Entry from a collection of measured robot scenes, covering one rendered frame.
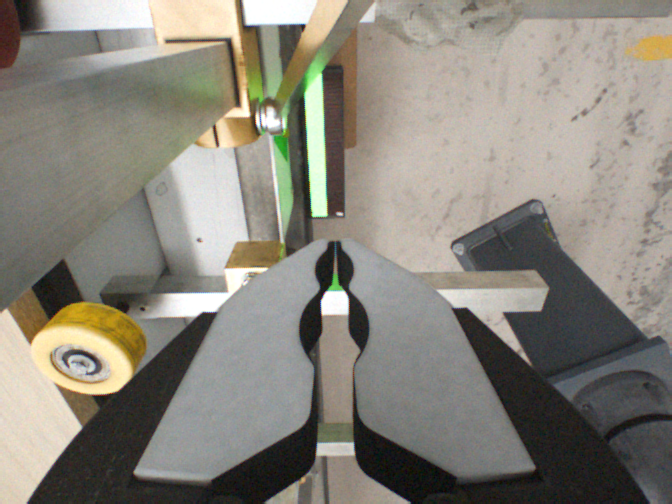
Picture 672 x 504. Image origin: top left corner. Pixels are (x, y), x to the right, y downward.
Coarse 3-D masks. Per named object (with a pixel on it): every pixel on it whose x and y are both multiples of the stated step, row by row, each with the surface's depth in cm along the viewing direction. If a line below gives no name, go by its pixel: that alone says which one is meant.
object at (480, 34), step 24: (384, 0) 21; (408, 0) 20; (432, 0) 20; (456, 0) 20; (480, 0) 20; (504, 0) 21; (384, 24) 21; (408, 24) 21; (432, 24) 21; (456, 24) 21; (480, 24) 21; (504, 24) 21; (432, 48) 22; (480, 48) 22
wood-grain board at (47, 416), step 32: (0, 320) 29; (32, 320) 31; (0, 352) 31; (0, 384) 33; (32, 384) 33; (0, 416) 35; (32, 416) 35; (64, 416) 35; (0, 448) 38; (32, 448) 38; (64, 448) 38; (0, 480) 42; (32, 480) 42
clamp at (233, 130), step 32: (160, 0) 20; (192, 0) 20; (224, 0) 21; (160, 32) 21; (192, 32) 21; (224, 32) 21; (256, 64) 25; (256, 96) 25; (224, 128) 24; (256, 128) 26
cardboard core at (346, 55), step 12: (348, 36) 90; (348, 48) 92; (336, 60) 93; (348, 60) 93; (348, 72) 95; (348, 84) 96; (348, 96) 98; (348, 108) 99; (348, 120) 101; (348, 132) 102; (348, 144) 104
